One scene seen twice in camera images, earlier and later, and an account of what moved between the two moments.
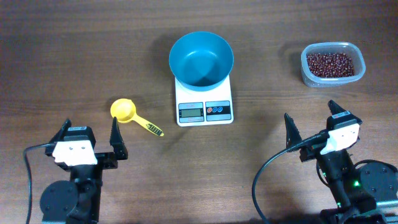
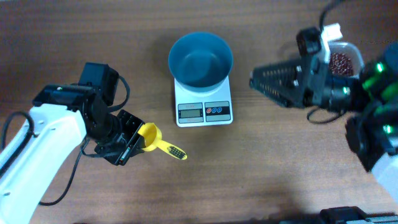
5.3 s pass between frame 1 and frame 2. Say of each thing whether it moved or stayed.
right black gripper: moved
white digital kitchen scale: stayed
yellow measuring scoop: moved
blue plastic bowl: stayed
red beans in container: stayed
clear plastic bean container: stayed
